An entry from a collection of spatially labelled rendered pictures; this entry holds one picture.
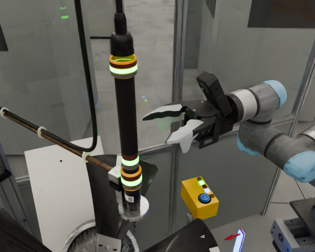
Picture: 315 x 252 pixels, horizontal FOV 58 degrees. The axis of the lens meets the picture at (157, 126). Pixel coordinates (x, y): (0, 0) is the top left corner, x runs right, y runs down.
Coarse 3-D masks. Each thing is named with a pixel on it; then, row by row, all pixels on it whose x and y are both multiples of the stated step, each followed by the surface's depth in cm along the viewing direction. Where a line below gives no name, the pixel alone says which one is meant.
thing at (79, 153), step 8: (16, 120) 79; (32, 128) 75; (48, 136) 72; (64, 144) 69; (72, 152) 68; (80, 152) 67; (88, 160) 65; (96, 160) 65; (104, 168) 63; (112, 168) 62
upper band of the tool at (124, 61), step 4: (112, 56) 46; (116, 56) 46; (124, 56) 47; (128, 56) 47; (132, 56) 46; (112, 60) 44; (116, 60) 47; (120, 60) 47; (124, 60) 47; (128, 60) 47; (132, 60) 44; (116, 68) 44; (124, 68) 44; (128, 68) 44; (132, 76) 45
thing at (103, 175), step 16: (112, 160) 82; (144, 160) 80; (96, 176) 84; (144, 176) 79; (96, 192) 83; (112, 192) 81; (144, 192) 78; (96, 208) 83; (112, 208) 80; (96, 224) 82; (112, 224) 79; (128, 224) 77
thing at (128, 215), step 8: (112, 176) 61; (112, 184) 62; (120, 184) 61; (120, 192) 62; (120, 200) 64; (144, 200) 66; (120, 208) 64; (144, 208) 64; (128, 216) 62; (136, 216) 62; (144, 216) 63
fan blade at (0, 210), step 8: (0, 208) 68; (0, 216) 68; (8, 216) 68; (0, 224) 68; (8, 224) 68; (16, 224) 69; (0, 232) 69; (8, 232) 69; (16, 232) 69; (24, 232) 69; (0, 240) 70; (8, 240) 70; (16, 240) 70; (24, 240) 70; (32, 240) 70; (0, 248) 71; (8, 248) 71; (16, 248) 71; (24, 248) 71; (32, 248) 71; (40, 248) 70
